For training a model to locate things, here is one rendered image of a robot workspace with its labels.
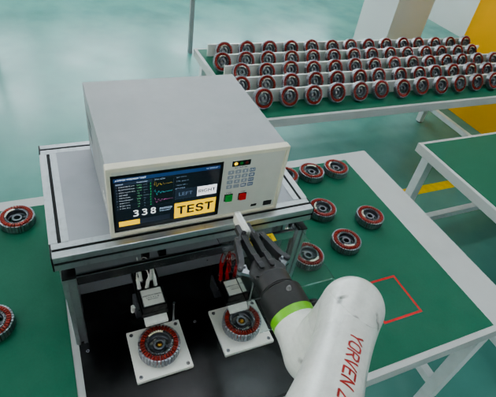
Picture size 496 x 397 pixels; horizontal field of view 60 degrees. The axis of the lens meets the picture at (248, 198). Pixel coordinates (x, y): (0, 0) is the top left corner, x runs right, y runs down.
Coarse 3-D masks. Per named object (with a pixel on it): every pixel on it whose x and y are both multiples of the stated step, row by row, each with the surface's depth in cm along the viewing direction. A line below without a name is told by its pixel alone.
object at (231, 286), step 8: (216, 264) 135; (216, 272) 133; (224, 272) 133; (232, 272) 133; (216, 280) 131; (224, 280) 128; (232, 280) 128; (224, 288) 126; (232, 288) 126; (224, 296) 126; (232, 296) 124; (240, 296) 125; (232, 304) 126; (240, 304) 127; (232, 312) 125
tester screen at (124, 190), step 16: (144, 176) 94; (160, 176) 96; (176, 176) 97; (192, 176) 99; (208, 176) 101; (128, 192) 95; (144, 192) 97; (160, 192) 99; (128, 208) 98; (160, 208) 102; (144, 224) 103
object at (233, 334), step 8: (224, 312) 126; (240, 312) 128; (248, 312) 127; (224, 320) 124; (224, 328) 123; (232, 328) 122; (240, 328) 123; (248, 328) 123; (232, 336) 122; (240, 336) 122; (248, 336) 122
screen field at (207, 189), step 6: (204, 186) 103; (210, 186) 103; (216, 186) 104; (180, 192) 101; (186, 192) 102; (192, 192) 102; (198, 192) 103; (204, 192) 104; (210, 192) 105; (216, 192) 105
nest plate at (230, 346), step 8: (216, 312) 130; (216, 320) 128; (232, 320) 128; (248, 320) 129; (216, 328) 125; (224, 336) 124; (256, 336) 125; (264, 336) 126; (224, 344) 122; (232, 344) 122; (240, 344) 123; (248, 344) 123; (256, 344) 123; (264, 344) 125; (224, 352) 120; (232, 352) 121; (240, 352) 122
